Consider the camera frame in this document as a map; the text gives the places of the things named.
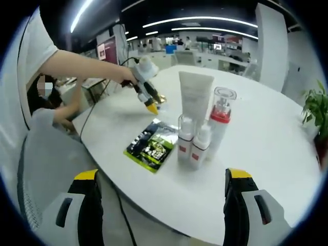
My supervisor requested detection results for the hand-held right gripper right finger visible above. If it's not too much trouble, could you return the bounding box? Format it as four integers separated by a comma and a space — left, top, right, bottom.
222, 168, 293, 246

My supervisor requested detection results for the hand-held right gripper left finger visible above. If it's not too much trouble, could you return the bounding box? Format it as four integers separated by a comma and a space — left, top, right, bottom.
40, 169, 105, 246

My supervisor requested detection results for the gold foil skincare packet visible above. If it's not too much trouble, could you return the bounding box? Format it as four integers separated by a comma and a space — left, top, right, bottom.
155, 93, 169, 106

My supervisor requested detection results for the small silver skincare sachet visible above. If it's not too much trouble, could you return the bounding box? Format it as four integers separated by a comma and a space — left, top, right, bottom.
156, 102, 172, 115

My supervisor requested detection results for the silver dark skincare sachet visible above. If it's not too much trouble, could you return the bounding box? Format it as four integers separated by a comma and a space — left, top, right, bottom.
151, 118, 180, 136

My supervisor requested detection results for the white skincare tube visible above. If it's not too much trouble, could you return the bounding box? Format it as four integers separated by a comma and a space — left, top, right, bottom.
178, 71, 215, 121

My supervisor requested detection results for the green black skincare sachet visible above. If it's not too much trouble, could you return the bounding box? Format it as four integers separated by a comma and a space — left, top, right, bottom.
122, 120, 178, 175

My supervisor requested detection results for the small white skincare spray bottle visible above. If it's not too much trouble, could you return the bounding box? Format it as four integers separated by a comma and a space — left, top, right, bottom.
191, 122, 213, 171
177, 114, 197, 165

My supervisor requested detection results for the red-collared skincare pump bottle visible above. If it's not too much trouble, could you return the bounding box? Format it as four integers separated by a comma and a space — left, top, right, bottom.
207, 86, 237, 157

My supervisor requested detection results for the person's left hand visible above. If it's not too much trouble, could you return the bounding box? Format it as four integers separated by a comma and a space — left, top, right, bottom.
119, 68, 139, 88

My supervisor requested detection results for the open silver laptop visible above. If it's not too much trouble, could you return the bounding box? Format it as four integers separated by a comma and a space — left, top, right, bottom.
96, 34, 120, 64

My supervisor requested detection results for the white chair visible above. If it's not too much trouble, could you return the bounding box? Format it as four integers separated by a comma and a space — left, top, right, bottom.
174, 50, 198, 68
240, 58, 259, 78

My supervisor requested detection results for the white lab bench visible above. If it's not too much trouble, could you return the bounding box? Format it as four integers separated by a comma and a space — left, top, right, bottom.
153, 47, 258, 76

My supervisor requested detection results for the ceiling light strip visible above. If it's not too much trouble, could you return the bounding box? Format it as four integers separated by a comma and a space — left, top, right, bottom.
70, 0, 95, 33
142, 16, 259, 29
171, 27, 259, 41

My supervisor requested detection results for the grey mesh office chair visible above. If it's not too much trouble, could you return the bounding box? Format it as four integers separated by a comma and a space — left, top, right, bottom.
16, 115, 103, 231

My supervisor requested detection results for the green potted plant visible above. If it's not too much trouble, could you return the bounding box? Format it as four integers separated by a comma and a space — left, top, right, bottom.
301, 79, 328, 134

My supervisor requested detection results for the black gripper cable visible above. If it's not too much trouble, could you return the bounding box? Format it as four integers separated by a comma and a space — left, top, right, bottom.
78, 56, 140, 246

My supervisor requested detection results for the black chest device cable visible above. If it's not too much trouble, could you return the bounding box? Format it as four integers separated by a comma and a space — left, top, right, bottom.
17, 15, 34, 130

